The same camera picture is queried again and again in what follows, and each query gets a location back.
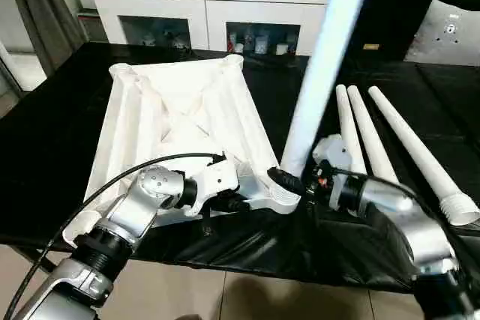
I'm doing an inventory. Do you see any white plastic table top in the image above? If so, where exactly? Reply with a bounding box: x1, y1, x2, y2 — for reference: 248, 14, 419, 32
61, 53, 305, 243

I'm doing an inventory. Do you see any white plastic table leg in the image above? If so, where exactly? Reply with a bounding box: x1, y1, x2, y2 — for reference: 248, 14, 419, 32
335, 84, 368, 177
346, 85, 401, 186
280, 0, 380, 178
367, 86, 480, 227

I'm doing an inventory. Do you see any white sideboard with glass doors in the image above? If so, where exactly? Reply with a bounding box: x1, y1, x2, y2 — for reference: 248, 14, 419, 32
91, 0, 329, 55

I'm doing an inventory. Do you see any light grey cushion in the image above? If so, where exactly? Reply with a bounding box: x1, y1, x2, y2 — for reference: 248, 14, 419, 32
403, 0, 480, 64

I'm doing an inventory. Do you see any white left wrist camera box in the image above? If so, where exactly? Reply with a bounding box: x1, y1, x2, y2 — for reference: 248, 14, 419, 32
183, 154, 241, 218

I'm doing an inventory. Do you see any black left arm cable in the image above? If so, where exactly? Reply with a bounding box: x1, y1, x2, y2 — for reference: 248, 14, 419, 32
9, 151, 228, 320

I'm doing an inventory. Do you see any black metal frame bar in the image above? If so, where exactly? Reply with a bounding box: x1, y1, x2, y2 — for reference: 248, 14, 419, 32
25, 250, 57, 272

